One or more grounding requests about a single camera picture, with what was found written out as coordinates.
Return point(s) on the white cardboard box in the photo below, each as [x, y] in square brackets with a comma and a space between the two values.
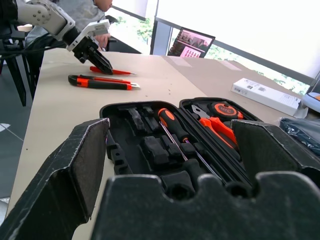
[267, 96]

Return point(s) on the person in grey shirt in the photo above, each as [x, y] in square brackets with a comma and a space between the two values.
[85, 11]

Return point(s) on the orange black tape measure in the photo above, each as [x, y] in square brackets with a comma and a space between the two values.
[225, 110]

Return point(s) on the black metal stand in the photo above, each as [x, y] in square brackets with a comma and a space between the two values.
[17, 67]

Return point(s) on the person's bare hand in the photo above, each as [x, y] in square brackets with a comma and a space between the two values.
[103, 40]

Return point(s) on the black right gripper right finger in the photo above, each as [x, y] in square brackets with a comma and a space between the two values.
[265, 147]

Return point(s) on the dark blue plastic bag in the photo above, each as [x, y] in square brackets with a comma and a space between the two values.
[302, 132]

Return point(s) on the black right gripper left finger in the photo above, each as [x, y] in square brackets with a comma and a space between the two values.
[62, 180]

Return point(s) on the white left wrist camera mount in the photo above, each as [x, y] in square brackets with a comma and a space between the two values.
[91, 30]

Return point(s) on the black plastic tool case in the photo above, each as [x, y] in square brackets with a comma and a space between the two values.
[140, 135]

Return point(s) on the black desk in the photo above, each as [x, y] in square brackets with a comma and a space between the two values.
[125, 46]

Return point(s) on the light blue rounded object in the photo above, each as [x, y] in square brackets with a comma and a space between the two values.
[312, 101]

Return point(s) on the slim orange black cutter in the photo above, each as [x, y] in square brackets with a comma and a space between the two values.
[110, 79]

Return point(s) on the open laptop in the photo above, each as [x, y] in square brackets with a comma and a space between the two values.
[191, 43]

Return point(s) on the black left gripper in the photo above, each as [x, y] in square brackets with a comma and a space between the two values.
[83, 51]

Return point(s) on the slim red screwdriver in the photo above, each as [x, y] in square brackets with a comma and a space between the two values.
[122, 72]

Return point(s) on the orange black utility knife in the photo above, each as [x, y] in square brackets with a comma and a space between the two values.
[105, 85]

